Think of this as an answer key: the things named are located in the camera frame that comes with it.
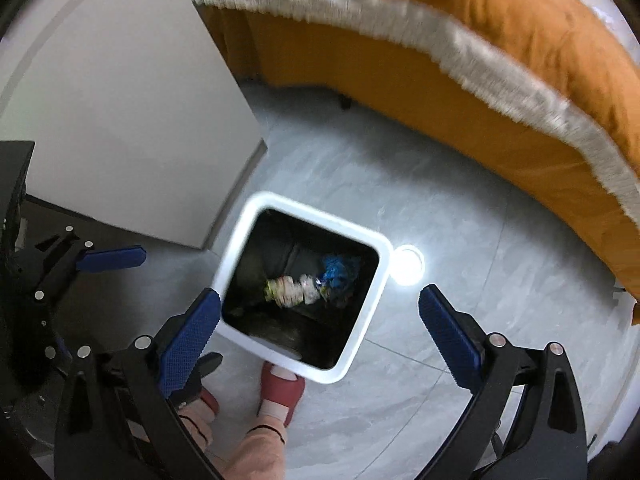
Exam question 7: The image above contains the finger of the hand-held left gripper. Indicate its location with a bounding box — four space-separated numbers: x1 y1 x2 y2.
42 332 75 376
31 225 148 313

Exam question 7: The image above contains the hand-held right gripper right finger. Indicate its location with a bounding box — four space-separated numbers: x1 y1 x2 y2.
417 284 589 480

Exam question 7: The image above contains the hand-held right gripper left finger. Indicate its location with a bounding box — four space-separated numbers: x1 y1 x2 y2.
54 287 224 480

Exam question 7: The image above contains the white square trash bin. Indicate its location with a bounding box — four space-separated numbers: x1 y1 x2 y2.
211 191 396 385

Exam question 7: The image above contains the person's left red slipper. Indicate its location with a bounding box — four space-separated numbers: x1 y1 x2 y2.
198 387 220 417

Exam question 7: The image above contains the person's red slipper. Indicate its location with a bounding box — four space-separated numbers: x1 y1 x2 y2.
198 387 220 417
257 360 306 429

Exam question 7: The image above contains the person's right red slipper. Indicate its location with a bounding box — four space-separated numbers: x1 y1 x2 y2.
257 360 306 429

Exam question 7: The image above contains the crumpled white wrapper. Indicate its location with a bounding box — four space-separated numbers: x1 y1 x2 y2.
264 274 326 308

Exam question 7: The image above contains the black bin liner bag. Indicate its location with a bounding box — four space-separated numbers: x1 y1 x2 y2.
222 208 380 370

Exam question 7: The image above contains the crumpled blue plastic wrapper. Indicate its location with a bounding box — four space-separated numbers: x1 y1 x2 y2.
320 254 362 296

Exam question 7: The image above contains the white cabinet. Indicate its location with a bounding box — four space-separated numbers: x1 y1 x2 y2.
0 0 269 251

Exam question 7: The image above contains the orange sofa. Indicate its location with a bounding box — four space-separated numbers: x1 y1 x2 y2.
199 0 640 326

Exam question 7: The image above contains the white fringed blanket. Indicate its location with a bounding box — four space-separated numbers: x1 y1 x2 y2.
177 0 640 221

